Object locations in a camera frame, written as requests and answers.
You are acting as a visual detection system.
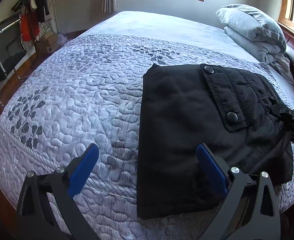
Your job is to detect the black pants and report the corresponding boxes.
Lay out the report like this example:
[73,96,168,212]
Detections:
[137,64,293,219]

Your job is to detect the bed with quilted bedspread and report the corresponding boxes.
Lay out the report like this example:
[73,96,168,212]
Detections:
[0,11,294,239]

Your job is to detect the folded grey duvet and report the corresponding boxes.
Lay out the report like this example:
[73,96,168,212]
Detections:
[216,4,294,85]

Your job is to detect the black chrome chair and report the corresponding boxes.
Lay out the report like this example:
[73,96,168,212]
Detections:
[0,13,29,91]

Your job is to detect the wooden coat rack with clothes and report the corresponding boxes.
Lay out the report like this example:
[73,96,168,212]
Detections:
[11,0,50,46]

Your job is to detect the cardboard boxes by wall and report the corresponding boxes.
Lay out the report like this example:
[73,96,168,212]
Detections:
[35,18,58,53]

